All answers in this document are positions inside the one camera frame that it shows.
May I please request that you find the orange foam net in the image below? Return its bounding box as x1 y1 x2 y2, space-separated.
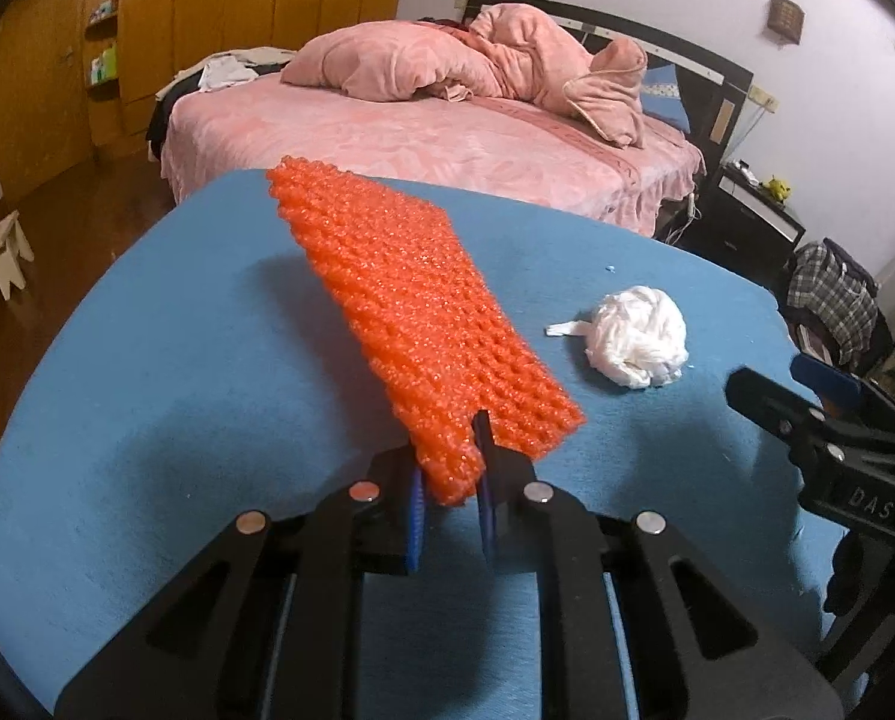
267 158 584 505

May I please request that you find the plaid bag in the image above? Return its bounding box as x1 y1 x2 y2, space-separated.
779 238 893 376

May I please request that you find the white tissue ball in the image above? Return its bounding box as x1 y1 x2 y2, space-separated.
545 286 690 390

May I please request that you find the black nightstand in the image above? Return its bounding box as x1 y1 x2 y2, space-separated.
674 164 806 291

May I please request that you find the yellow plush toy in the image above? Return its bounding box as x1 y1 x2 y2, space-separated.
761 176 791 203

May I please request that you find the black headboard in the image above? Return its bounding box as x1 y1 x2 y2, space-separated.
460 0 755 182

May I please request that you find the blue pillow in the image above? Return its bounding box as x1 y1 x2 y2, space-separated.
639 64 692 135

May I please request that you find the bed with pink sheet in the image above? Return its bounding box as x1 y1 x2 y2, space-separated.
159 75 704 238

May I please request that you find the small white stool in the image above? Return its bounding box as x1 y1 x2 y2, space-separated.
0 211 35 301

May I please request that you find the pink duvet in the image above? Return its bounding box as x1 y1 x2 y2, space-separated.
281 4 648 148

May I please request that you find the clothes pile on bed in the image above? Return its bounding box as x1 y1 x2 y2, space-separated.
156 46 296 101

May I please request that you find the wooden wardrobe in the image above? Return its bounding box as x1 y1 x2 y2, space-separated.
0 0 399 200

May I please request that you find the wall lamp right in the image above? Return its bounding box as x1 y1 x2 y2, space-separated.
767 0 806 44

